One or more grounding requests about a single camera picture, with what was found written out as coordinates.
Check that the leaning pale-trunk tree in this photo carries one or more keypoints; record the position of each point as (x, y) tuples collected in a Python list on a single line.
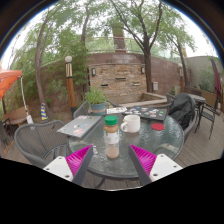
[(38, 66)]

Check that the green plant in teal pot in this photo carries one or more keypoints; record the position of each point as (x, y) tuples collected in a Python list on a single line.
[(96, 100)]

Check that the black backpack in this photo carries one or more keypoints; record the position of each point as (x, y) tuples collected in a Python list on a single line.
[(181, 110)]

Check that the round dark patio table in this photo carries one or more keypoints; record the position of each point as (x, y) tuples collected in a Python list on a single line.
[(198, 98)]

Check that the wooden globe-topped lamp post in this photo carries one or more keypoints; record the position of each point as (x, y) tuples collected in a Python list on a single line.
[(181, 78), (70, 86)]

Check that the flat round red coaster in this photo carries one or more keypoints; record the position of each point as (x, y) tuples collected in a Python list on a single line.
[(158, 126)]

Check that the blue yellow striped cone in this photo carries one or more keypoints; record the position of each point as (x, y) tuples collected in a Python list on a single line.
[(44, 112)]

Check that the white ceramic mug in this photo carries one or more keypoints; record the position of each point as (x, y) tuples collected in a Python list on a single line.
[(132, 124)]

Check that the silver laptop with stickers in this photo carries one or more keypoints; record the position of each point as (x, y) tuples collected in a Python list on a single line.
[(80, 126)]

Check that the closed dark red umbrella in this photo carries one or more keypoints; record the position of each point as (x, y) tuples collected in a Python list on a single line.
[(216, 80)]

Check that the black metal patio chair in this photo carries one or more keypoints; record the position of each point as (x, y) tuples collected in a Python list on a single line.
[(209, 115)]

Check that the green-capped coffee drink bottle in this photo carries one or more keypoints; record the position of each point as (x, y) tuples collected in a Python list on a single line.
[(111, 140)]

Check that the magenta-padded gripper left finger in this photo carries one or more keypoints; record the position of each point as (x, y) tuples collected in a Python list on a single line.
[(78, 160)]

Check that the grey wall utility box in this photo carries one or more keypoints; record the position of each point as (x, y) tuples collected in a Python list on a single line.
[(155, 86)]

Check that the wooden bench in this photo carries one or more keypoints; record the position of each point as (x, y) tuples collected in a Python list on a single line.
[(16, 116)]

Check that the black wall lantern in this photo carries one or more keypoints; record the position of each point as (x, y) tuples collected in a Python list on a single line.
[(93, 71), (142, 70)]

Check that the orange patio umbrella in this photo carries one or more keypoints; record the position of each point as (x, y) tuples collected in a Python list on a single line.
[(8, 81)]

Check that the dark-trunk tree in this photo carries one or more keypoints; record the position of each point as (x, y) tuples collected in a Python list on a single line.
[(147, 66)]

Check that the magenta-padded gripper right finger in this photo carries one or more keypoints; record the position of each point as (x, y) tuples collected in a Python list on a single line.
[(146, 160)]

